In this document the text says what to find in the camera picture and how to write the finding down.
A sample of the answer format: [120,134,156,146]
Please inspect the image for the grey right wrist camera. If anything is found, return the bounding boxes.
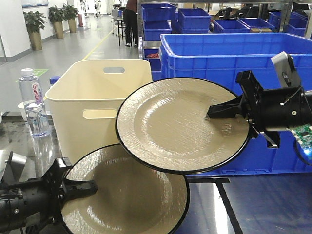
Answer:
[271,51,301,87]

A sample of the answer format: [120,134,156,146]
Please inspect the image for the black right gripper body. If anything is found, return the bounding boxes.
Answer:
[235,70,280,148]

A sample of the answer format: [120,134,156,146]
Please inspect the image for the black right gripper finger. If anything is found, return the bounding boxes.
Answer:
[207,96,244,118]

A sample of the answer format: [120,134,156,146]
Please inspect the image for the person in dark clothes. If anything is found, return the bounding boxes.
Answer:
[123,0,138,47]

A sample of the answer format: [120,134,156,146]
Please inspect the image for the large blue crate lower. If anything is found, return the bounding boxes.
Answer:
[187,131,312,176]

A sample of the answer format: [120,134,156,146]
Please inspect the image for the cream plastic storage bin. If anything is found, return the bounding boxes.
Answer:
[45,59,152,164]

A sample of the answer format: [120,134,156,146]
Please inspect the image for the potted plant gold pot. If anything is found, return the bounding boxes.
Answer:
[23,11,46,50]
[63,4,78,33]
[48,6,65,39]

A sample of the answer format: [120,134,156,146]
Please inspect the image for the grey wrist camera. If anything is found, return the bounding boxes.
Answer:
[1,151,27,185]
[271,51,301,87]

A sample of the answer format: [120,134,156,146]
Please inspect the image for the beige plate with black rim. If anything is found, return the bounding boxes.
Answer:
[116,78,249,174]

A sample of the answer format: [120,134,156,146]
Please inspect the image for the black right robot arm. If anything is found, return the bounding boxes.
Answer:
[207,70,312,148]

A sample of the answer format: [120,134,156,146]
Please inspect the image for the large blue crate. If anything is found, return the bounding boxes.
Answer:
[160,33,312,95]
[187,131,312,176]

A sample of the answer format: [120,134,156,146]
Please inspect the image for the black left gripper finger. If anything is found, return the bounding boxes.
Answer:
[63,179,98,201]

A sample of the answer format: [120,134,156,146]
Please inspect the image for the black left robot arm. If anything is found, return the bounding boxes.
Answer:
[0,158,98,234]

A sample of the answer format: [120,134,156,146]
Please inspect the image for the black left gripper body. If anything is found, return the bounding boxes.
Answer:
[42,157,72,226]

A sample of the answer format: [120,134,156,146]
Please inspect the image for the clear water bottle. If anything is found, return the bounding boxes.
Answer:
[18,68,50,138]

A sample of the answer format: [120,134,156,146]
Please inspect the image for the large blue crate upper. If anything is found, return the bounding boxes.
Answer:
[160,33,312,95]

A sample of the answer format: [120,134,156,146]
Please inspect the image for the green circuit board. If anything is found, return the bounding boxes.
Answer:
[291,124,312,158]

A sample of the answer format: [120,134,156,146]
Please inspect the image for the blue crate on shelf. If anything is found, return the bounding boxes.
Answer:
[141,3,176,22]

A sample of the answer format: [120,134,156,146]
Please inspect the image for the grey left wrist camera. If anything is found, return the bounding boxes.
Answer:
[1,151,27,185]

